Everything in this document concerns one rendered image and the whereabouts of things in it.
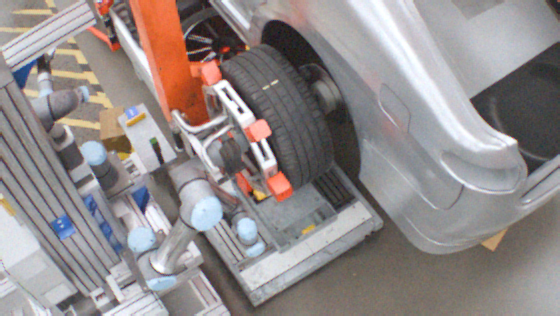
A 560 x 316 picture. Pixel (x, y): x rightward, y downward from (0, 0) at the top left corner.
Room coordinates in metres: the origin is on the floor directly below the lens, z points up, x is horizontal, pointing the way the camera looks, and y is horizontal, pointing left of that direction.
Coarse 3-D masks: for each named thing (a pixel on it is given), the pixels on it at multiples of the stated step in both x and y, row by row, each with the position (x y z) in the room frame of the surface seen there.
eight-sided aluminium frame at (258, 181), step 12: (216, 84) 1.82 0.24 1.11; (228, 84) 1.80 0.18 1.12; (204, 96) 1.93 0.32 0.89; (216, 96) 1.92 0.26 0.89; (216, 108) 1.94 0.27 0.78; (228, 108) 1.69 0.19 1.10; (240, 108) 1.68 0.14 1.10; (240, 120) 1.61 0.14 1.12; (252, 120) 1.61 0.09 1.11; (252, 144) 1.54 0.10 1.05; (264, 144) 1.54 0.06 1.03; (252, 168) 1.68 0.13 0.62; (264, 168) 1.46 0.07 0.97; (276, 168) 1.49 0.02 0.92; (252, 180) 1.61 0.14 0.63; (264, 180) 1.47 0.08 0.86; (264, 192) 1.48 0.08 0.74
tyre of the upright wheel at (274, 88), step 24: (264, 48) 1.96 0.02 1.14; (240, 72) 1.82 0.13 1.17; (264, 72) 1.80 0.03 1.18; (288, 72) 1.79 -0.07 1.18; (264, 96) 1.68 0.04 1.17; (288, 96) 1.68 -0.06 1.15; (312, 96) 1.69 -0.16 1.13; (288, 120) 1.59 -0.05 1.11; (312, 120) 1.61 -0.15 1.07; (288, 144) 1.52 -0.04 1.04; (312, 144) 1.54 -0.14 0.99; (288, 168) 1.47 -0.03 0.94; (312, 168) 1.50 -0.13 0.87
